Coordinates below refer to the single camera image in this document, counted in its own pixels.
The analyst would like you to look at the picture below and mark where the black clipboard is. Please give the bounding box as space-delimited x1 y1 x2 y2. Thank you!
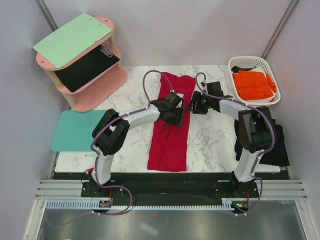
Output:
54 45 120 93

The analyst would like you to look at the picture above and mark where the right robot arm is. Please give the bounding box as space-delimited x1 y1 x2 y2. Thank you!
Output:
187 81 276 197

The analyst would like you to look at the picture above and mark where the white cable duct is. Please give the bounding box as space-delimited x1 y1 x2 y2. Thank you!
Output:
46 199 246 211

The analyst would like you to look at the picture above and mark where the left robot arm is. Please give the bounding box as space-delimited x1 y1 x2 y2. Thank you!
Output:
90 91 185 197

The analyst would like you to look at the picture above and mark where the teal cutting board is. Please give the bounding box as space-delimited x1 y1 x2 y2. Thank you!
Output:
51 110 106 152

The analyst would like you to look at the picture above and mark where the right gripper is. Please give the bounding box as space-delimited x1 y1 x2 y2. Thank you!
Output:
185 90 213 115

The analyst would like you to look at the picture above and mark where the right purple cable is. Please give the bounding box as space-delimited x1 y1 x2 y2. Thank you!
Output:
195 72 277 217

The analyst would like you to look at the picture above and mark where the red t shirt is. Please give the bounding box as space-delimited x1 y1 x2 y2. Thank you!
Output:
147 72 196 172

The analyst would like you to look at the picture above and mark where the aluminium rail frame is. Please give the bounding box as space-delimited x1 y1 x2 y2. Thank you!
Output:
36 180 308 201

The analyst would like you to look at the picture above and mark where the orange folded t shirt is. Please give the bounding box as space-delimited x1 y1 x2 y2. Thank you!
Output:
232 70 278 102

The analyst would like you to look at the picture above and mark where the pink three-tier shelf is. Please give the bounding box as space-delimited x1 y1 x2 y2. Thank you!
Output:
33 13 127 112

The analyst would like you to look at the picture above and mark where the mint green board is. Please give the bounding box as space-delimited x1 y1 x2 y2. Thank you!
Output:
33 13 114 70

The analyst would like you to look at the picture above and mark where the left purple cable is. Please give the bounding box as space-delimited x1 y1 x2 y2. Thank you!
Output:
44 70 176 227

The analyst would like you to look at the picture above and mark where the black t shirt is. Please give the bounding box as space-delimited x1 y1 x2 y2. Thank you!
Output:
234 106 290 167

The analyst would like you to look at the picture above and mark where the white plastic basket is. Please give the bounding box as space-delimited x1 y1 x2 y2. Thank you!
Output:
228 56 281 106

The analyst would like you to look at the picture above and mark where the purple cable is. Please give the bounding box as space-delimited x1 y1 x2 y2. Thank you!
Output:
44 70 176 227
195 72 277 217

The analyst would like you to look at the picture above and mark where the dark green garment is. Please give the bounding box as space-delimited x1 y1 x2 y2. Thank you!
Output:
231 66 253 74

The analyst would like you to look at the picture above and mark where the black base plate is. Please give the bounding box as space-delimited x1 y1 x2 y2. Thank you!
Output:
81 173 259 207

